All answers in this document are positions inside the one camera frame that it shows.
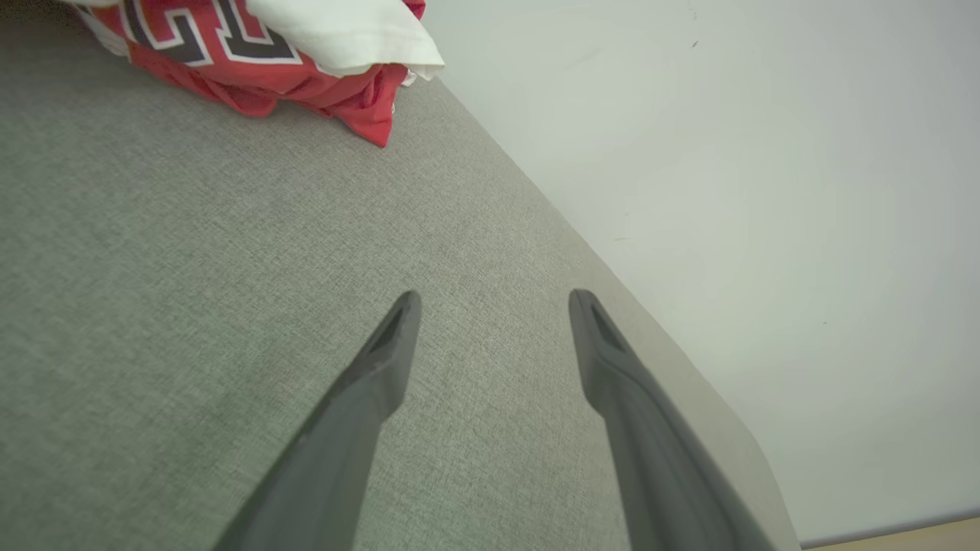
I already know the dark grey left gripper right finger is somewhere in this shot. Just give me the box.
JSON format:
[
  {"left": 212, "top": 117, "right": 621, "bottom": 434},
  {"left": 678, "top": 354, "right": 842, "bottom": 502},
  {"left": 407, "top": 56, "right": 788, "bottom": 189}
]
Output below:
[{"left": 569, "top": 289, "right": 778, "bottom": 551}]

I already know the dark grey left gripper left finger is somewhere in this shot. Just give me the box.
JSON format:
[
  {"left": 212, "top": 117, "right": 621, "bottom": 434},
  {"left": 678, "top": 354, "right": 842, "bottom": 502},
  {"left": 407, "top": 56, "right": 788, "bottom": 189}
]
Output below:
[{"left": 213, "top": 290, "right": 423, "bottom": 551}]

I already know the red Bulls 23 jersey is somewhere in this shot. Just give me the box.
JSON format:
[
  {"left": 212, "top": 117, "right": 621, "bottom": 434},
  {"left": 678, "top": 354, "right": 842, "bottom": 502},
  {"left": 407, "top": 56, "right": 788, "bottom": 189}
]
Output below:
[{"left": 65, "top": 0, "right": 445, "bottom": 148}]

